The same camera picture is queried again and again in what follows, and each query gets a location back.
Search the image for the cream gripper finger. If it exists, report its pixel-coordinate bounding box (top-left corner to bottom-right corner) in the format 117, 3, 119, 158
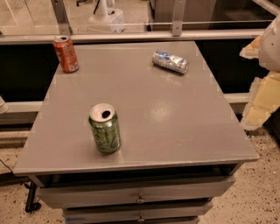
241, 71, 280, 130
240, 36, 262, 60

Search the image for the crushed silver-blue redbull can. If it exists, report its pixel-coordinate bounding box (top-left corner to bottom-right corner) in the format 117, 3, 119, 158
152, 50, 188, 74

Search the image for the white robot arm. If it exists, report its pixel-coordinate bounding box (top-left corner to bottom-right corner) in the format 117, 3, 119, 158
240, 15, 280, 130

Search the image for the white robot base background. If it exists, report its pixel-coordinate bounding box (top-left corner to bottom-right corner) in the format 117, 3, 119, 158
87, 0, 125, 33

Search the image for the green soda can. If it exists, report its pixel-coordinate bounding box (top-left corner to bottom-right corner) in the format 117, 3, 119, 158
88, 103, 121, 154

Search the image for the orange soda can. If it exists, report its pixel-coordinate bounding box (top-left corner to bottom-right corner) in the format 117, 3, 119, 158
53, 36, 79, 73

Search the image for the grey drawer cabinet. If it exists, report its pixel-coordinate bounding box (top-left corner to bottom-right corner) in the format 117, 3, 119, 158
14, 41, 257, 224

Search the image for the lower grey drawer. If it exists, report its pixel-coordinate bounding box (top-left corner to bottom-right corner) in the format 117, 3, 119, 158
63, 201, 213, 224

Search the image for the grey drawer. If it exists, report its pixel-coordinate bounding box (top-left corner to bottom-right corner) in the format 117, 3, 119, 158
37, 176, 235, 208
63, 201, 213, 224

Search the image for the upper grey drawer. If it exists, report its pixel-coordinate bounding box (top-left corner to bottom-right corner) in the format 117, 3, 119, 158
37, 176, 235, 208

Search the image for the black clamp stand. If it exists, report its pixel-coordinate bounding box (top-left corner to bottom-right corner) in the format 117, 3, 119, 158
24, 182, 41, 213

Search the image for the metal frame rail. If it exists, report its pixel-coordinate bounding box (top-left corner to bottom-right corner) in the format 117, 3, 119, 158
0, 29, 264, 45

